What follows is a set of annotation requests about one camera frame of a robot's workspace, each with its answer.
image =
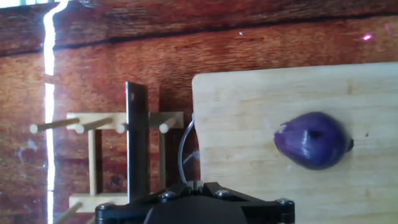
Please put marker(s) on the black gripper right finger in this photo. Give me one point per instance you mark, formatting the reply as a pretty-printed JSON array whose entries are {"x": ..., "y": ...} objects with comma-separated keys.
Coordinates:
[{"x": 267, "y": 213}]

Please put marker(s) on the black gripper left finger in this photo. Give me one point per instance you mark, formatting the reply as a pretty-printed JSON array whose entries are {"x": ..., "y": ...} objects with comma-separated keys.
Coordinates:
[{"x": 124, "y": 213}]

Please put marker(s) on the purple onion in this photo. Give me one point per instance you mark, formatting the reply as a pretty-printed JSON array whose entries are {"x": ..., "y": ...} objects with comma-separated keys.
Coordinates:
[{"x": 311, "y": 143}]

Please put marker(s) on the wooden peg rack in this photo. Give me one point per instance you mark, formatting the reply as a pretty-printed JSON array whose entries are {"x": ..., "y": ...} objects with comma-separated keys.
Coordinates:
[{"x": 92, "y": 155}]

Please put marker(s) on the bamboo cutting board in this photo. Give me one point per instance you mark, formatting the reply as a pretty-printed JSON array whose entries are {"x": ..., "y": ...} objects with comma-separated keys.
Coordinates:
[{"x": 248, "y": 124}]

